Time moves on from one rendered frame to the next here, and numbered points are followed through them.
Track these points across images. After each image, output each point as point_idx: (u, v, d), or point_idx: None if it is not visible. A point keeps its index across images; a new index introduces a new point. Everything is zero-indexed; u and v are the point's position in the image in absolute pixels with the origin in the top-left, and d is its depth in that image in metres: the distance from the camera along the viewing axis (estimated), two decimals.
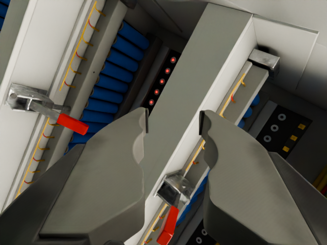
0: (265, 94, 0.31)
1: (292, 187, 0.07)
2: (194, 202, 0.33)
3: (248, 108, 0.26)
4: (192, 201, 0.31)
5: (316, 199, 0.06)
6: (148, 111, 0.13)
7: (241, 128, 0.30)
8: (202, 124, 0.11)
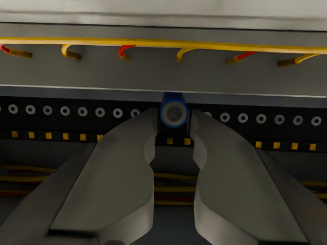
0: None
1: (279, 183, 0.07)
2: None
3: None
4: None
5: (302, 194, 0.06)
6: (160, 112, 0.13)
7: None
8: (190, 123, 0.11)
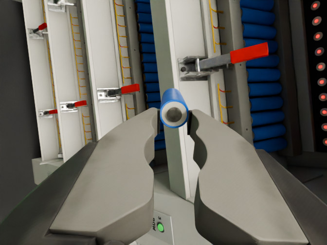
0: None
1: (279, 183, 0.07)
2: None
3: None
4: None
5: (302, 194, 0.06)
6: (160, 112, 0.13)
7: None
8: (190, 123, 0.11)
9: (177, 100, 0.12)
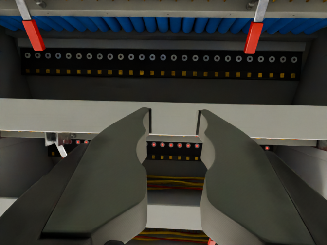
0: (316, 35, 0.34)
1: (288, 186, 0.07)
2: (196, 31, 0.34)
3: (317, 23, 0.29)
4: (203, 26, 0.32)
5: (312, 198, 0.06)
6: (151, 111, 0.13)
7: (282, 32, 0.33)
8: (198, 124, 0.11)
9: None
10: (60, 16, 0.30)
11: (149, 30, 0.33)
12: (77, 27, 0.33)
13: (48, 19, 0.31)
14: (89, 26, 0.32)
